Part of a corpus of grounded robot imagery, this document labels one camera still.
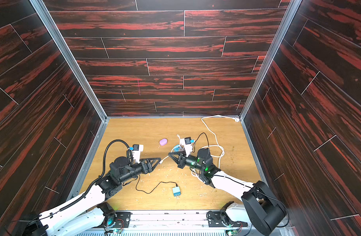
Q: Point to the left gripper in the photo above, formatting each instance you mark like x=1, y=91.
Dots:
x=145, y=166

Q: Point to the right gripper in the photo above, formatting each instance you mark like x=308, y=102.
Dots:
x=181, y=161

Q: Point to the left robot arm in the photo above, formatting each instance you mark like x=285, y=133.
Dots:
x=89, y=209

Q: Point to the pink earbud case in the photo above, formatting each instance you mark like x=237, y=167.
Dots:
x=163, y=142

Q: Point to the teal USB charger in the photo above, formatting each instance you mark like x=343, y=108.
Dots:
x=176, y=191

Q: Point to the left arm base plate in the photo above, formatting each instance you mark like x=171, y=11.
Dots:
x=119, y=219

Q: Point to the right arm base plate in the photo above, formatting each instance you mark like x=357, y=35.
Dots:
x=219, y=219

